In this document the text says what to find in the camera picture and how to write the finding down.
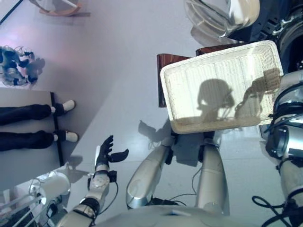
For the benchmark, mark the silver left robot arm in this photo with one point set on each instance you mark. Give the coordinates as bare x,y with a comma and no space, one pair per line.
99,184

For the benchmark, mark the silver robot leg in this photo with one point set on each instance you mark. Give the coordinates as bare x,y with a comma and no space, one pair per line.
146,175
210,175

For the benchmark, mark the silver right robot leg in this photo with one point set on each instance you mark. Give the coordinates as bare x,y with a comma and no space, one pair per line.
210,175

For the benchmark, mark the seated person dark trousers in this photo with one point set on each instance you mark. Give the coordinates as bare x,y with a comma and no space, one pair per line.
23,113

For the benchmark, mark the round glass washer door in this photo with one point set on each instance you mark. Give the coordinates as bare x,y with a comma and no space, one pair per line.
213,19

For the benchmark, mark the grey front-load washing machine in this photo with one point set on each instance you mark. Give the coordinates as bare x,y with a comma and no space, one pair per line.
291,47

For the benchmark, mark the silver left robot leg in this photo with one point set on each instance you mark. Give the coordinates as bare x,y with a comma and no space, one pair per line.
146,175

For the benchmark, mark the white wicker basket tray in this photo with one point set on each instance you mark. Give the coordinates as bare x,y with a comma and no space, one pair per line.
189,78

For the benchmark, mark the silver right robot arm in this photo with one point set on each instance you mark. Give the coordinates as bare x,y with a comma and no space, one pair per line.
293,142

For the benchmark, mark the black floor strip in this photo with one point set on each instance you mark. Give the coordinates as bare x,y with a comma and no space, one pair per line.
56,127

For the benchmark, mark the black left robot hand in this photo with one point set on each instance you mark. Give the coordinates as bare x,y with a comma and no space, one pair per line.
104,156

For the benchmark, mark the brown stool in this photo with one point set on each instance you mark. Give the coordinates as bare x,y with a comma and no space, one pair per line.
162,71

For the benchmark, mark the white rounded device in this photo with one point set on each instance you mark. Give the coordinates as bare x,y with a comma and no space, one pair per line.
52,186

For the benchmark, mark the silver robot torso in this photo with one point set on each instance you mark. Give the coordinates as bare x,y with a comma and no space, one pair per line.
165,217

